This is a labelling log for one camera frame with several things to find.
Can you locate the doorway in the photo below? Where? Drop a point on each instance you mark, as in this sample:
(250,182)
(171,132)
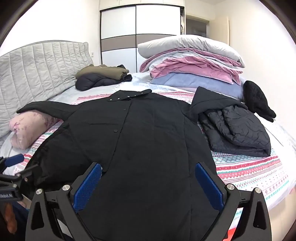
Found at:
(196,25)

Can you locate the patterned bed blanket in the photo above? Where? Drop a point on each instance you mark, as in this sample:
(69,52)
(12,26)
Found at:
(249,169)

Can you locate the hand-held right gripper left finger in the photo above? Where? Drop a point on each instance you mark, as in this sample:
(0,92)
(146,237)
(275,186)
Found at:
(89,185)

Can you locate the olive green folded garment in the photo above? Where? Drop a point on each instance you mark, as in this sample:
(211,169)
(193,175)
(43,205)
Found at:
(101,70)

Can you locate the black quilted jacket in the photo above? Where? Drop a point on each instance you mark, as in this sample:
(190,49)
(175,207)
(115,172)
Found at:
(235,129)

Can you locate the black knitted hat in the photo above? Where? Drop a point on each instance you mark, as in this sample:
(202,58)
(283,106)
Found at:
(255,97)

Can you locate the white board against wall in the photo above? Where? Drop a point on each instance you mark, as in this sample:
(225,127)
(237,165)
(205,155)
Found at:
(228,30)

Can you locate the pink floral pillow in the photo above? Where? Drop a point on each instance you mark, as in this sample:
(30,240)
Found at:
(30,127)

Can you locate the grey quilted headboard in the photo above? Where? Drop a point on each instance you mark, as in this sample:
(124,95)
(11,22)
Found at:
(34,69)

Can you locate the light blue folded blanket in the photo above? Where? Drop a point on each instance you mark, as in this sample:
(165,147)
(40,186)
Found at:
(196,81)

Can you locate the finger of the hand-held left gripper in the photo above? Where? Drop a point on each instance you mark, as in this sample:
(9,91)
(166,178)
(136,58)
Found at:
(13,160)
(26,173)

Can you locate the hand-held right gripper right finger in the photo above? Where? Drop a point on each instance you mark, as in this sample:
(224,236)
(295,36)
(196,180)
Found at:
(208,185)

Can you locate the person's left hand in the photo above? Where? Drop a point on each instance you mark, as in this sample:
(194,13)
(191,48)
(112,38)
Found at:
(10,217)

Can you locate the large black coat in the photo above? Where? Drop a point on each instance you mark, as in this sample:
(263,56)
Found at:
(143,139)

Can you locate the navy puffer jacket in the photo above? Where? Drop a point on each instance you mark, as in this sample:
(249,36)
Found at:
(92,81)

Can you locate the white sliding-door wardrobe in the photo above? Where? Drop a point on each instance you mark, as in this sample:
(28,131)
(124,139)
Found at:
(118,23)

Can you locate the grey folded duvet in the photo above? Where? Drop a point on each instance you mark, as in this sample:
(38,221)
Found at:
(185,44)

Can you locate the pink folded blanket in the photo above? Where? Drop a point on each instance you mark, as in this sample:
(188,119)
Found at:
(185,64)

